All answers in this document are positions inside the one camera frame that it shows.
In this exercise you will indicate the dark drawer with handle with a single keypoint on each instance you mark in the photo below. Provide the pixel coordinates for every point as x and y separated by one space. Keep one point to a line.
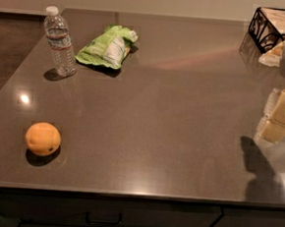
105 212

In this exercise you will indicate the black wire basket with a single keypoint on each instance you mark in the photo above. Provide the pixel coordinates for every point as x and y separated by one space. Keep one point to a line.
267 28

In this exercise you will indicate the clear plastic water bottle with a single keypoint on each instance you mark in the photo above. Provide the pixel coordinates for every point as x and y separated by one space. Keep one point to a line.
58 37

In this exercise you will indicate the pale packet beside basket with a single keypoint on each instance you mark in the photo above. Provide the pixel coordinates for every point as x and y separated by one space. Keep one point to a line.
272 57

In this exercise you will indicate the orange fruit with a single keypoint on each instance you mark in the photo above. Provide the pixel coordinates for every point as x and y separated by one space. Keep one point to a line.
42 139

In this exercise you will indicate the green chip bag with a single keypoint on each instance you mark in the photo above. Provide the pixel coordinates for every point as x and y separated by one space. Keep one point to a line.
109 49

